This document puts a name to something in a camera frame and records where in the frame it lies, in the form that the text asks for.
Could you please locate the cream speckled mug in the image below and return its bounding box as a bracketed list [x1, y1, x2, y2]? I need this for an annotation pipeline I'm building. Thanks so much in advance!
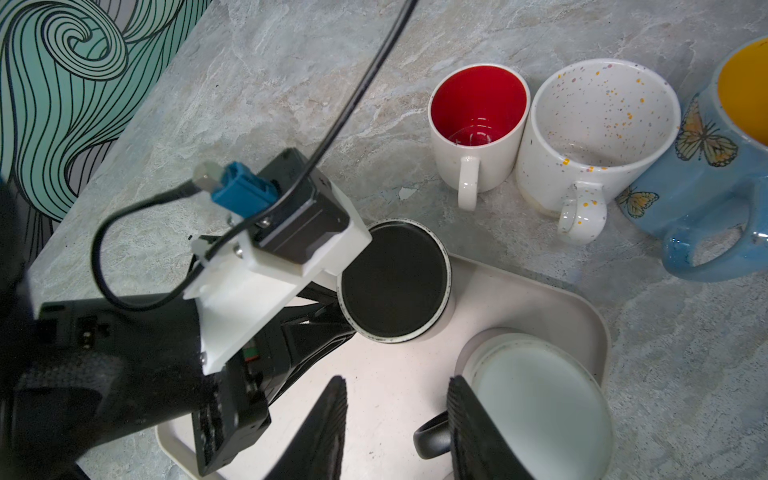
[514, 58, 681, 245]

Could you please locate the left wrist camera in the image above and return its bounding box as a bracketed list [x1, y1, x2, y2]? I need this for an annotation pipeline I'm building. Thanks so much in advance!
[183, 148, 371, 375]

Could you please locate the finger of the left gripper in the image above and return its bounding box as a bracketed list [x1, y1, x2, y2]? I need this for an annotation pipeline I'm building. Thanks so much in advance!
[263, 282, 355, 403]

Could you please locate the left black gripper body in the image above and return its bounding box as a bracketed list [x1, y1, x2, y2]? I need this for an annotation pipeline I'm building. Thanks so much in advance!
[1, 297, 270, 479]

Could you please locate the cream white mug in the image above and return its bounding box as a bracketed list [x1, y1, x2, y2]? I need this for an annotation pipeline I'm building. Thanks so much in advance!
[427, 64, 532, 211]

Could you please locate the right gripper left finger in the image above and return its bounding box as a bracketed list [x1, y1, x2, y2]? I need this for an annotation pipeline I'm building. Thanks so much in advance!
[266, 376, 348, 479]

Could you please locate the small white black-handled mug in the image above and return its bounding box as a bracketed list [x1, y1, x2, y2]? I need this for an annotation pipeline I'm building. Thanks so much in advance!
[413, 328, 613, 479]

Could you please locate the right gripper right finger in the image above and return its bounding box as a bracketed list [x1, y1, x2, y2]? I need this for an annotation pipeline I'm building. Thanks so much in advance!
[447, 376, 533, 479]

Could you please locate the blue butterfly mug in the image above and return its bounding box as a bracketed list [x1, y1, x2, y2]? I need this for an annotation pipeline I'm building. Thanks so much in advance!
[616, 37, 767, 282]

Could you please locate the black mug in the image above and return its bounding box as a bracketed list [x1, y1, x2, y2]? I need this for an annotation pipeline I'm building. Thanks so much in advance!
[337, 218, 456, 344]

